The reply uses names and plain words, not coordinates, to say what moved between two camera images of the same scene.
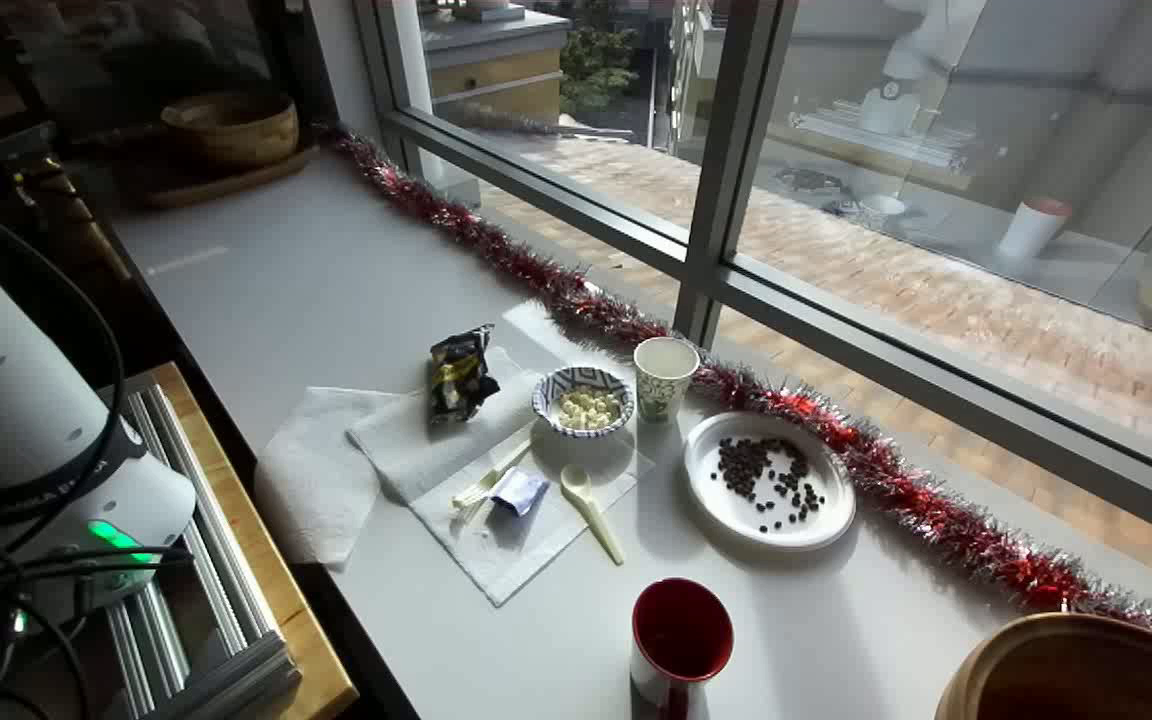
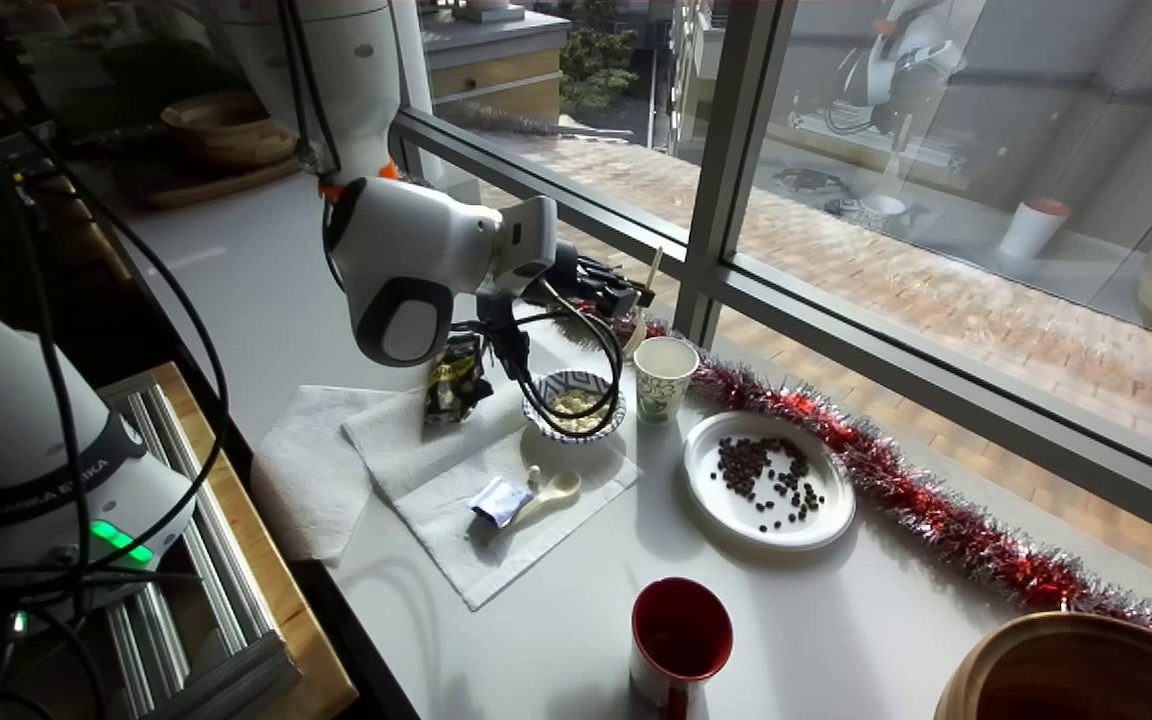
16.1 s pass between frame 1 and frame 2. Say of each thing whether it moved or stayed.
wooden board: stayed
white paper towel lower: stayed
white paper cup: stayed
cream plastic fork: moved
